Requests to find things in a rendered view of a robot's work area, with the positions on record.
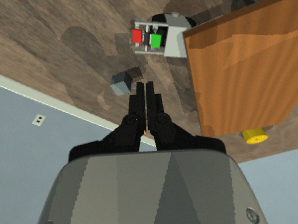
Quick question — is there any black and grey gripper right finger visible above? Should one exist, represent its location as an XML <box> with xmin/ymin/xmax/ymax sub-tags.
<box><xmin>146</xmin><ymin>81</ymin><xmax>227</xmax><ymax>154</ymax></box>

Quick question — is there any small grey cube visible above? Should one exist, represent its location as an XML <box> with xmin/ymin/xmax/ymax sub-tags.
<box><xmin>110</xmin><ymin>72</ymin><xmax>132</xmax><ymax>96</ymax></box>

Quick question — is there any yellow short cylinder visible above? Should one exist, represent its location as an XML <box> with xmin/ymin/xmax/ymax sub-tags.
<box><xmin>242</xmin><ymin>128</ymin><xmax>268</xmax><ymax>144</ymax></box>

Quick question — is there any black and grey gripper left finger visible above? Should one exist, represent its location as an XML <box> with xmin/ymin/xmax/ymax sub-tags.
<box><xmin>68</xmin><ymin>82</ymin><xmax>146</xmax><ymax>163</ymax></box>

